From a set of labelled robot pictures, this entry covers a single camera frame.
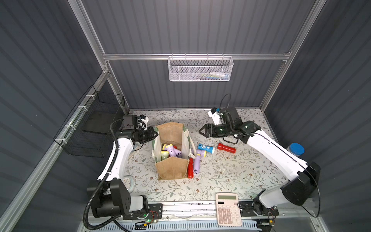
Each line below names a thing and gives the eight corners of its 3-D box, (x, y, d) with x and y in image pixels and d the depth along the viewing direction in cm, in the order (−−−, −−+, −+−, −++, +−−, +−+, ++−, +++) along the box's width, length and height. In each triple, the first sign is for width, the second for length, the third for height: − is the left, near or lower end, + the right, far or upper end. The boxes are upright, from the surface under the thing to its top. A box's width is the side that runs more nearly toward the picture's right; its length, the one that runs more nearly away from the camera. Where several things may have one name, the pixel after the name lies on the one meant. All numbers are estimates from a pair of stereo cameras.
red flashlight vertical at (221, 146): (216, 148, 99) (217, 146, 97) (217, 144, 102) (218, 141, 99) (234, 155, 96) (235, 152, 94) (235, 150, 98) (236, 148, 96)
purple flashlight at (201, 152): (195, 155, 95) (195, 153, 93) (196, 151, 97) (196, 149, 95) (206, 157, 94) (206, 155, 92) (206, 153, 97) (207, 150, 94)
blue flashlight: (196, 149, 99) (197, 146, 96) (198, 145, 101) (199, 141, 98) (213, 155, 96) (214, 152, 93) (215, 151, 98) (215, 147, 95)
